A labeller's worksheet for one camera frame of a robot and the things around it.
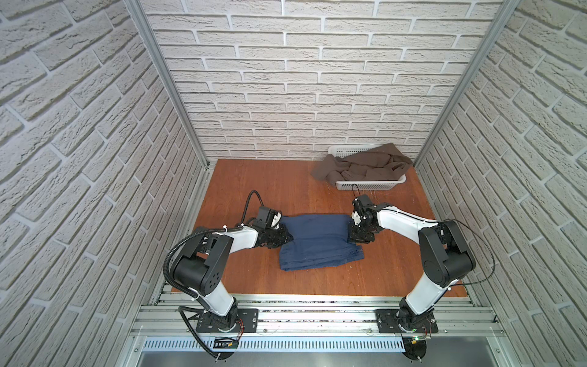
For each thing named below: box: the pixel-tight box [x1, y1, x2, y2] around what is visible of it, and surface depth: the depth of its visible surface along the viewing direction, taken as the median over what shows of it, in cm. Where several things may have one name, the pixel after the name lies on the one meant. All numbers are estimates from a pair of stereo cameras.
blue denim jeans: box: [279, 214, 365, 272], surface depth 89 cm
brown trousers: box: [310, 142, 413, 185], surface depth 112 cm
